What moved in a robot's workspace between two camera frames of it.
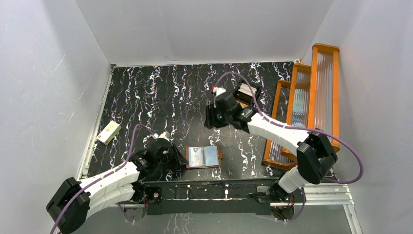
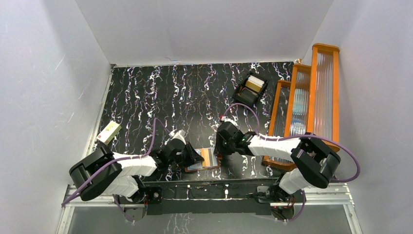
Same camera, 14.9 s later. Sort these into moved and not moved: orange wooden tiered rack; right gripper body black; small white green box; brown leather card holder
Moved: right gripper body black
Not moved: brown leather card holder; small white green box; orange wooden tiered rack
